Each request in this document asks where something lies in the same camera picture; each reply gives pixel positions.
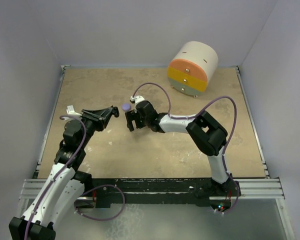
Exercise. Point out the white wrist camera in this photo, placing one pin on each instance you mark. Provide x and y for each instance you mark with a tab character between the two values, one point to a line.
136	99
71	111

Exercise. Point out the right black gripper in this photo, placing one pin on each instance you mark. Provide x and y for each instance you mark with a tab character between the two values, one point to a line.
130	116

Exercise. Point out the black earbud charging case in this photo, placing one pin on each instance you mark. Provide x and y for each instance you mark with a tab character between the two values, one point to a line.
115	112

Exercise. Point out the aluminium frame rail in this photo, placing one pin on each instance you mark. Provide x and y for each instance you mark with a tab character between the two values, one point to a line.
251	188

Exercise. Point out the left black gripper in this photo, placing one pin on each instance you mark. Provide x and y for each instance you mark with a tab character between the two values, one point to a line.
99	117

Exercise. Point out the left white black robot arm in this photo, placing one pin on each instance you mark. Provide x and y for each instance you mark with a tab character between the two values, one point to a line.
65	183

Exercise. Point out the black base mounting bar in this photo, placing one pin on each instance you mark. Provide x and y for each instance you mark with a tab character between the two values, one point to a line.
198	191

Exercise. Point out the round cream drawer cabinet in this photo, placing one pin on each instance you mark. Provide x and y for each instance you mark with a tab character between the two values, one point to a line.
192	68

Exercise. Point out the purple earbud charging case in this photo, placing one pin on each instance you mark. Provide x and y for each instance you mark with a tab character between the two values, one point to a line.
126	107

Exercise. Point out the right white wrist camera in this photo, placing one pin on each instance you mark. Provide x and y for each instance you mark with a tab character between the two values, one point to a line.
136	99

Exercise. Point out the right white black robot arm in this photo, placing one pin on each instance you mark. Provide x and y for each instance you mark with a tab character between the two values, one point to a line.
207	133

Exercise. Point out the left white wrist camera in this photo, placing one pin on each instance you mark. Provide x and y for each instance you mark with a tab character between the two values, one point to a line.
71	111

